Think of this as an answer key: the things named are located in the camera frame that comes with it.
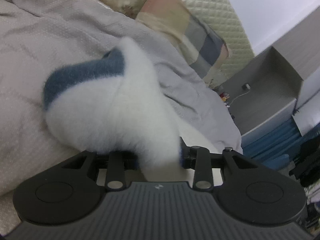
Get bedside clutter items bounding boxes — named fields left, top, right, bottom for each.
left=215, top=85, right=235, bottom=120

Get cream quilted headboard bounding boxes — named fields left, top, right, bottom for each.
left=92, top=0, right=256, bottom=81

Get plaid pillow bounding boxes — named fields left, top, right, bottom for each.
left=136, top=0, right=230, bottom=87

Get white blue striped sweater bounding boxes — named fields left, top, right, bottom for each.
left=43, top=37, right=213, bottom=182

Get blue curtain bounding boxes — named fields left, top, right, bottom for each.
left=241, top=119, right=303, bottom=170

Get grey wall cabinet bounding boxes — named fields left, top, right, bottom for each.
left=222, top=9, right=319, bottom=146

